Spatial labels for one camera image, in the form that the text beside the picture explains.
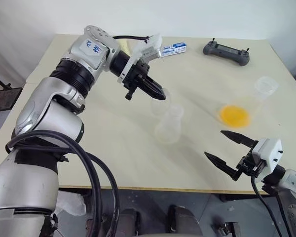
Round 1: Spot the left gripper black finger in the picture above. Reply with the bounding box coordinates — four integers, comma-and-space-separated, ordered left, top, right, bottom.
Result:
145, 75, 167, 97
139, 82, 166, 101

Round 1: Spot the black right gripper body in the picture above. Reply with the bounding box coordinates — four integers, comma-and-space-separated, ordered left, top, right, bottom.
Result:
236, 147, 265, 177

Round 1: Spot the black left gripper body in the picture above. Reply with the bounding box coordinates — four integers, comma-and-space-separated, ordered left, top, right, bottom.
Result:
122, 61, 151, 101

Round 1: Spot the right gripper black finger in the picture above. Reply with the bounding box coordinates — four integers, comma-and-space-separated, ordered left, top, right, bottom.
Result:
204, 152, 244, 182
220, 130, 259, 149

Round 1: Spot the clear small beaker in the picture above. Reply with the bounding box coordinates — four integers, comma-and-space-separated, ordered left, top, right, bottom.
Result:
149, 89, 173, 117

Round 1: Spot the empty clear conical flask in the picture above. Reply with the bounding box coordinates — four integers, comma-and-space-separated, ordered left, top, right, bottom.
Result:
153, 104, 185, 145

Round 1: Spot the blue and white small box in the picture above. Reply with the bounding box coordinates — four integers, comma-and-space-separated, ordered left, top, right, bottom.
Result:
161, 41, 188, 58

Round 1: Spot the grey handheld remote controller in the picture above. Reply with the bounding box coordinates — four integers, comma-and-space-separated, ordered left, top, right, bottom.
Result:
202, 38, 251, 67

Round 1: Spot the black metal stand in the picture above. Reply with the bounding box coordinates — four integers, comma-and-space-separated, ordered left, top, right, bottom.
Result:
0, 71, 23, 115

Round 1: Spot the white crumpled plastic bag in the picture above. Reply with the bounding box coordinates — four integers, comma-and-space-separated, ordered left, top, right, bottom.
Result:
54, 191, 87, 217

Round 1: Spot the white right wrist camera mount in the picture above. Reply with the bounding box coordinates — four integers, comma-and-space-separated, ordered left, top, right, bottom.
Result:
251, 138, 284, 174

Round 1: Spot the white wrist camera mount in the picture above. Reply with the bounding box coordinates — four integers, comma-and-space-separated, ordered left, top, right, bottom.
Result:
117, 33, 163, 84
251, 138, 284, 174

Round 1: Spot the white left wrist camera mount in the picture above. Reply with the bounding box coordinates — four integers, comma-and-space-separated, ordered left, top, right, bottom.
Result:
117, 33, 163, 84

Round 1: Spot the thin black left wrist cable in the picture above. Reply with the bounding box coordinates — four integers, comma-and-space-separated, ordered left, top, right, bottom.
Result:
112, 35, 150, 43

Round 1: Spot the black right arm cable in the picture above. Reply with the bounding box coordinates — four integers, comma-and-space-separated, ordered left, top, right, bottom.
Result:
251, 173, 295, 237

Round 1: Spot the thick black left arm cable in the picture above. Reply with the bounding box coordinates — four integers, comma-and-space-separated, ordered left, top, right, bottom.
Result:
4, 130, 121, 237

